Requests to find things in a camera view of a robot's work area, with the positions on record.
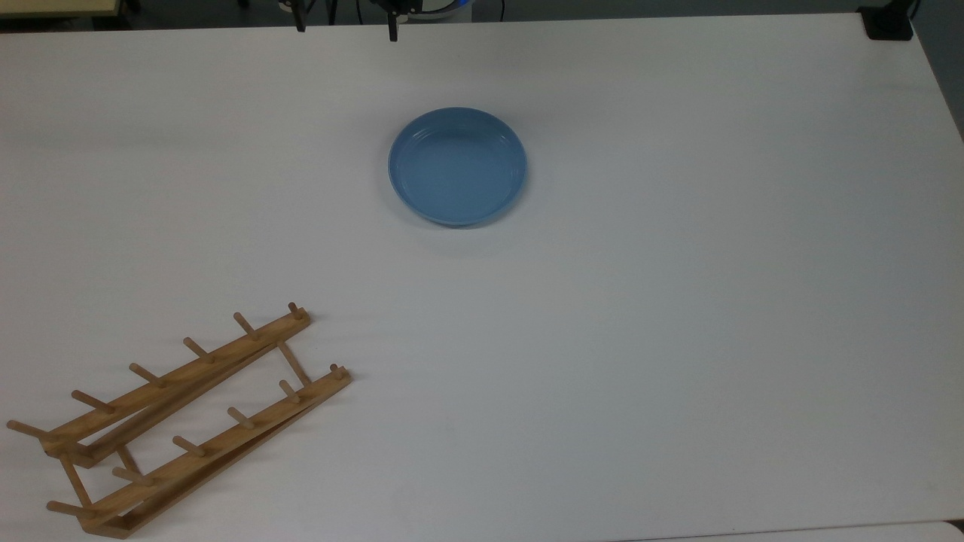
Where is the black clamp block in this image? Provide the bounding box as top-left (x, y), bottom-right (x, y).
top-left (857, 0), bottom-right (921, 41)

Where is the light wooden table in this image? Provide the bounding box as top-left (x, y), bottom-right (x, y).
top-left (0, 0), bottom-right (123, 20)

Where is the blue round plate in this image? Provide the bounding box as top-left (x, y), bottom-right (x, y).
top-left (388, 107), bottom-right (528, 229)

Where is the wooden plate rack with pegs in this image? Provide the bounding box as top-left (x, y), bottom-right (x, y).
top-left (6, 302), bottom-right (353, 540)

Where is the robot base with blue ring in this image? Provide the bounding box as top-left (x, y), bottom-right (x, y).
top-left (410, 0), bottom-right (474, 22)

